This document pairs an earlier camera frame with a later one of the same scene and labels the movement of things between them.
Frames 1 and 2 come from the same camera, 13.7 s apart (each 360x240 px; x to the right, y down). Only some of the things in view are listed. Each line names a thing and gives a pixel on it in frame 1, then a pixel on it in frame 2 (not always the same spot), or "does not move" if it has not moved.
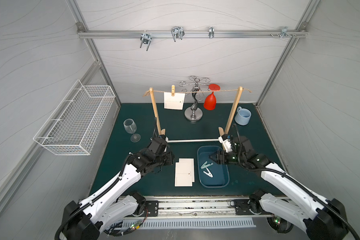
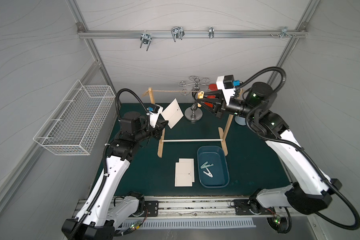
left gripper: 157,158 -> 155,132
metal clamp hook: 177,32 does not move
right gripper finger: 215,159 -> 218,113
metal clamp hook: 146,38 does not move
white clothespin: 209,173 does not move
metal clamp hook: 211,32 does not move
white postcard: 174,102 -> 172,113
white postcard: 189,160 does not move
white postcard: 183,174 does not move
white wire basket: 73,126 does not move
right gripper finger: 215,155 -> 220,97
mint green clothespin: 205,165 does not move
